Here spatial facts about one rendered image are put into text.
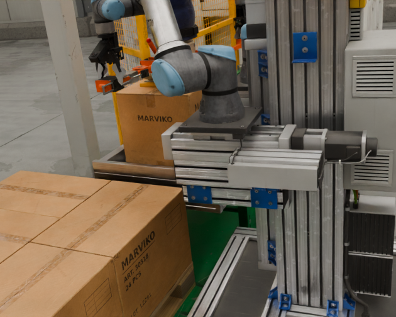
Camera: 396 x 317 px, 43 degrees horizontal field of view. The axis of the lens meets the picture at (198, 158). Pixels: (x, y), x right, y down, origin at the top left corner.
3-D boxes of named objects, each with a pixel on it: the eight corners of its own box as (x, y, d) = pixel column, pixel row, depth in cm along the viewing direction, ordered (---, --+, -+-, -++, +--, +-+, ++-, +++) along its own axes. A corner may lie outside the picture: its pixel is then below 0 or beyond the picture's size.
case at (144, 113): (178, 129, 312) (170, 65, 297) (239, 133, 295) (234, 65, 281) (126, 168, 262) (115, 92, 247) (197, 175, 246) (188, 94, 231)
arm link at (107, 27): (106, 23, 196) (89, 24, 200) (108, 35, 198) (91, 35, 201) (117, 20, 202) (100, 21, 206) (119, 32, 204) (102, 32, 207)
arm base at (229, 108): (250, 109, 169) (248, 80, 166) (237, 124, 156) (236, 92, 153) (207, 109, 175) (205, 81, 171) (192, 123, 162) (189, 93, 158)
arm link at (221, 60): (246, 86, 159) (242, 43, 154) (209, 95, 154) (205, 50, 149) (225, 80, 169) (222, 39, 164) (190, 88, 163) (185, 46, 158)
